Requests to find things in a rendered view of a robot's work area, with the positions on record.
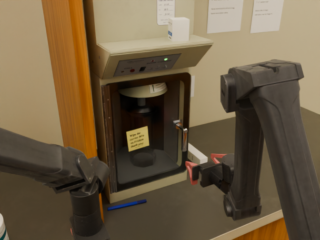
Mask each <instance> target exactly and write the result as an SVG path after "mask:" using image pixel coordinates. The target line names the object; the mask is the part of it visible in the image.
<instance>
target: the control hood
mask: <svg viewBox="0 0 320 240"><path fill-rule="evenodd" d="M213 43H214V41H213V40H209V39H206V38H203V37H200V36H196V35H189V41H171V40H169V39H168V37H163V38H152V39H141V40H127V41H116V42H105V43H98V44H97V53H98V65H99V76H100V78H101V79H103V80H104V79H111V78H117V77H125V76H131V75H138V74H145V73H152V72H158V71H151V72H145V73H138V74H131V75H124V76H117V77H113V76H114V73H115V70H116V68H117V65H118V63H119V61H120V60H131V59H139V58H147V57H155V56H163V55H171V54H180V53H182V54H181V55H180V57H179V58H178V60H177V61H176V63H175V64H174V66H173V67H172V69H168V70H175V69H182V68H188V67H195V66H196V65H197V64H198V63H199V61H200V60H201V59H202V58H203V56H204V55H205V54H206V52H207V51H208V50H209V49H210V47H211V46H212V45H213ZM159 71H165V70H159Z"/></svg>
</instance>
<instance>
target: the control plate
mask: <svg viewBox="0 0 320 240"><path fill-rule="evenodd" d="M181 54H182V53H180V54H171V55H163V56H155V57H147V58H139V59H131V60H120V61H119V63H118V65H117V68H116V70H115V73H114V76H113V77H117V76H124V75H131V74H138V73H145V72H151V71H159V70H168V69H172V67H173V66H174V64H175V63H176V61H177V60H178V58H179V57H180V55H181ZM165 58H167V60H164V59H165ZM152 60H154V62H151V61H152ZM165 65H167V67H165ZM158 66H160V68H158ZM141 67H146V68H145V70H144V71H139V70H140V68H141ZM150 67H153V68H152V69H150ZM131 69H134V70H135V71H134V72H130V70H131ZM121 71H124V72H123V73H121Z"/></svg>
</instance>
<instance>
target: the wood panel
mask: <svg viewBox="0 0 320 240"><path fill-rule="evenodd" d="M41 2H42V8H43V14H44V20H45V27H46V33H47V40H48V46H49V52H50V61H51V67H52V74H53V80H54V86H55V92H56V99H57V105H58V111H59V118H60V126H61V133H62V139H63V145H64V147H68V146H70V147H72V148H75V149H78V150H80V151H82V152H83V153H84V154H85V156H86V158H87V159H89V158H92V157H95V156H97V148H96V139H95V129H94V119H93V110H92V101H91V91H90V78H89V68H88V59H87V49H86V40H85V30H84V21H83V11H82V2H81V0H41ZM99 199H100V212H101V218H102V221H103V222H104V218H103V209H102V199H101V193H100V194H99Z"/></svg>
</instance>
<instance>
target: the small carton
mask: <svg viewBox="0 0 320 240"><path fill-rule="evenodd" d="M189 28H190V20H189V19H187V18H185V17H180V18H168V39H169V40H171V41H189Z"/></svg>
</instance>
